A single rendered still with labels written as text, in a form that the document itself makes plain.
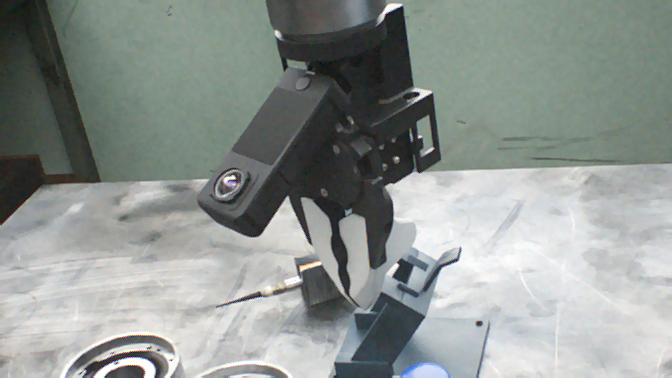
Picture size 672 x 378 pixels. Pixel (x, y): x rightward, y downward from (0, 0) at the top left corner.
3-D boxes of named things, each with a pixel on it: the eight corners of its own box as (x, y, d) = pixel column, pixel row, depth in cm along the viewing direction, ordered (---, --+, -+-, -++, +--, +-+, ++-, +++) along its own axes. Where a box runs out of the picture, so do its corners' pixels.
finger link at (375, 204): (403, 266, 69) (385, 150, 65) (388, 277, 68) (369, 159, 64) (354, 248, 72) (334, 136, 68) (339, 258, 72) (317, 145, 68)
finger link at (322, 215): (404, 276, 77) (389, 168, 73) (350, 315, 74) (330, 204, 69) (374, 264, 79) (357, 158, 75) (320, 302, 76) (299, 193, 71)
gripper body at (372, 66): (446, 170, 71) (425, 3, 66) (361, 224, 66) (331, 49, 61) (367, 148, 76) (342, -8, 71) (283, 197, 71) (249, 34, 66)
